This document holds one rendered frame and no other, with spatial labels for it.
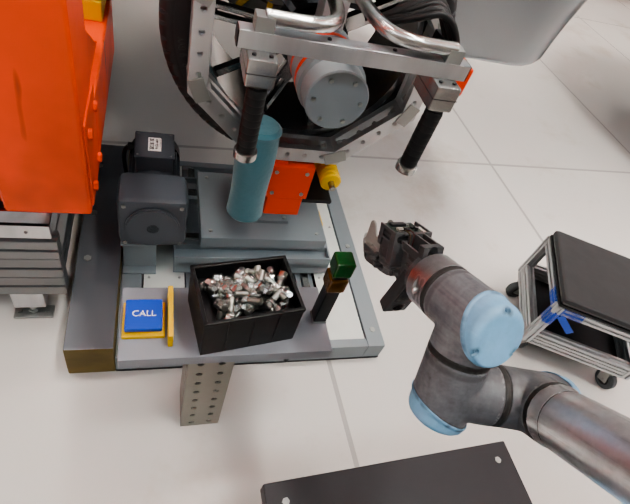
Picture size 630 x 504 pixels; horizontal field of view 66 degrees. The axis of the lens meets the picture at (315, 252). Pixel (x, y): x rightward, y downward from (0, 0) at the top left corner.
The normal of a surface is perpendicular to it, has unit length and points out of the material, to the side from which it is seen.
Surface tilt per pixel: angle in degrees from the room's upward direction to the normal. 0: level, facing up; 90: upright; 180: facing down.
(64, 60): 90
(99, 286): 0
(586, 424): 70
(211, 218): 0
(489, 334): 59
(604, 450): 81
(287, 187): 90
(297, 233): 0
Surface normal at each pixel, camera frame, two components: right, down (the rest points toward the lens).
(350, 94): 0.18, 0.77
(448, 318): -0.92, -0.04
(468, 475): 0.25, -0.64
